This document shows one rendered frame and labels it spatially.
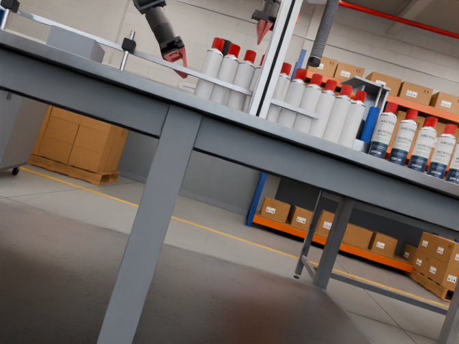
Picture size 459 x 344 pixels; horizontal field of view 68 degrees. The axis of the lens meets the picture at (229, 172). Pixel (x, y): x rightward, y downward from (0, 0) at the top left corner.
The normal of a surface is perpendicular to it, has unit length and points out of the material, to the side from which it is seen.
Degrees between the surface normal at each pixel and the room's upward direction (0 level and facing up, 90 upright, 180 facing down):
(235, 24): 90
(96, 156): 90
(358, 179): 90
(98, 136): 90
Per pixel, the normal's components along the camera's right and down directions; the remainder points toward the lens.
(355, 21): -0.05, 0.01
